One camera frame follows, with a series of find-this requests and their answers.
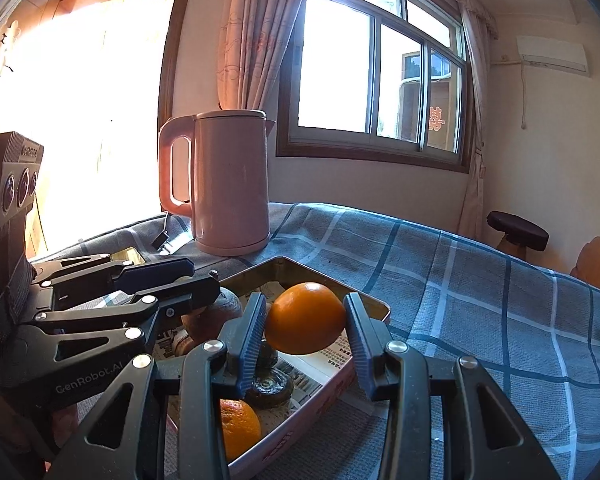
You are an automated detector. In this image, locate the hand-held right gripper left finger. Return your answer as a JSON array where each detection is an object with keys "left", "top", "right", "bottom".
[{"left": 42, "top": 290, "right": 269, "bottom": 480}]

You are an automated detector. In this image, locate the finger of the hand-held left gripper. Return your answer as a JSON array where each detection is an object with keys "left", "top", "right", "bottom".
[
  {"left": 30, "top": 255, "right": 196, "bottom": 293},
  {"left": 17, "top": 276, "right": 222, "bottom": 361}
]

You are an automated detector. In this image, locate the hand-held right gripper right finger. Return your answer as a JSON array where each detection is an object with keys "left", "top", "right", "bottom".
[{"left": 342, "top": 291, "right": 563, "bottom": 480}]

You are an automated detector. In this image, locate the dark brown shiny fruit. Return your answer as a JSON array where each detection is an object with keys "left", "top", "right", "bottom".
[{"left": 244, "top": 340, "right": 295, "bottom": 408}]

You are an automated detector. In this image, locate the orange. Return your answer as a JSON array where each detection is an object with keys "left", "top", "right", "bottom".
[
  {"left": 264, "top": 282, "right": 348, "bottom": 356},
  {"left": 219, "top": 398, "right": 262, "bottom": 462}
]

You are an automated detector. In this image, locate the rectangular metal tin box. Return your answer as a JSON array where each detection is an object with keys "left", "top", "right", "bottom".
[{"left": 165, "top": 256, "right": 392, "bottom": 478}]

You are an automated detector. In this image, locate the black kettle power plug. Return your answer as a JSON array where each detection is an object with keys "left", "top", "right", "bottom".
[{"left": 151, "top": 211, "right": 181, "bottom": 256}]

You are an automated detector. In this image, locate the printed paper liner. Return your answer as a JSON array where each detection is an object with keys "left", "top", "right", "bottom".
[{"left": 152, "top": 280, "right": 353, "bottom": 461}]

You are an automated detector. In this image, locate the blue plaid tablecloth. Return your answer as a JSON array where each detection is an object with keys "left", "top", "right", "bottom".
[{"left": 30, "top": 202, "right": 600, "bottom": 480}]

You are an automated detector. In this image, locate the pink electric kettle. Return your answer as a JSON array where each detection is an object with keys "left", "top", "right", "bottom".
[{"left": 158, "top": 109, "right": 276, "bottom": 257}]

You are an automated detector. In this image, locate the dark round stool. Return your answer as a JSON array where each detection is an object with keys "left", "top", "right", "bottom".
[{"left": 486, "top": 211, "right": 550, "bottom": 261}]

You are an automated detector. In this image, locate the cream curtain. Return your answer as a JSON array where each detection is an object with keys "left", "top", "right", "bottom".
[{"left": 457, "top": 7, "right": 493, "bottom": 241}]

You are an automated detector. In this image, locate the wooden balcony door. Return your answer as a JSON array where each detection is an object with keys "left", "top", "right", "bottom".
[{"left": 0, "top": 0, "right": 201, "bottom": 261}]

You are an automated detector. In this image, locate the brown leather armchair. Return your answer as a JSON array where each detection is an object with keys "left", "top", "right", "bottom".
[{"left": 570, "top": 236, "right": 600, "bottom": 296}]

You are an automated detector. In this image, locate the pink patterned curtain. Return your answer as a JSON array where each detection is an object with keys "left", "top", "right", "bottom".
[{"left": 216, "top": 0, "right": 315, "bottom": 116}]

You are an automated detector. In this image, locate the white paper door decoration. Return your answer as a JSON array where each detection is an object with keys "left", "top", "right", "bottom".
[{"left": 0, "top": 20, "right": 21, "bottom": 93}]

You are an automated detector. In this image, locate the sliding glass window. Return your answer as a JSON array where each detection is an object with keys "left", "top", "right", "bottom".
[{"left": 276, "top": 0, "right": 473, "bottom": 175}]

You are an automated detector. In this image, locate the white air conditioner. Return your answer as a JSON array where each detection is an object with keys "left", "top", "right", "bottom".
[{"left": 516, "top": 35, "right": 592, "bottom": 78}]

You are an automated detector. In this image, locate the cream curtain valance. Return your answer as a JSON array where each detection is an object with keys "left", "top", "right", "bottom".
[{"left": 437, "top": 0, "right": 498, "bottom": 38}]

